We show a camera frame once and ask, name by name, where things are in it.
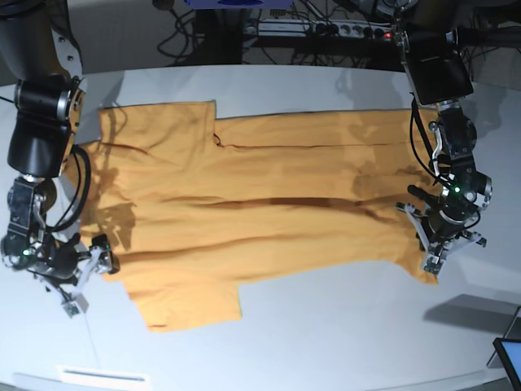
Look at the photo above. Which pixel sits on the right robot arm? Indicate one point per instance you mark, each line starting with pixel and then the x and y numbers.
pixel 39 48

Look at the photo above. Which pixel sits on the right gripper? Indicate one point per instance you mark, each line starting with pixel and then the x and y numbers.
pixel 59 263

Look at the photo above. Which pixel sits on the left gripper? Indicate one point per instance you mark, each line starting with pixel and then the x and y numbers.
pixel 440 235

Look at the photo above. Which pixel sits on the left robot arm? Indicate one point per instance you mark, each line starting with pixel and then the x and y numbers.
pixel 429 49

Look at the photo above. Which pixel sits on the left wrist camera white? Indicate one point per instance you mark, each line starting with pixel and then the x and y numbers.
pixel 432 263

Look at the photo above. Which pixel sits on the white flat bar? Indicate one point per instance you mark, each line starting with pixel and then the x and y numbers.
pixel 62 370

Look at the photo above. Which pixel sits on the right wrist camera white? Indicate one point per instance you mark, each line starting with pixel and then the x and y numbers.
pixel 75 306

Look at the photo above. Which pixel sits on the white power strip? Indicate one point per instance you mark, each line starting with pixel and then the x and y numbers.
pixel 352 29

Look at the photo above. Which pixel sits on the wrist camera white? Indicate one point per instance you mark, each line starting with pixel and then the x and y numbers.
pixel 432 263
pixel 75 306

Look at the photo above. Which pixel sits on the tablet screen on stand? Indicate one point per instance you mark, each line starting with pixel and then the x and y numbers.
pixel 506 353

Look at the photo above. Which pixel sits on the yellow T-shirt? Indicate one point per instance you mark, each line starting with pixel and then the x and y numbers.
pixel 194 205

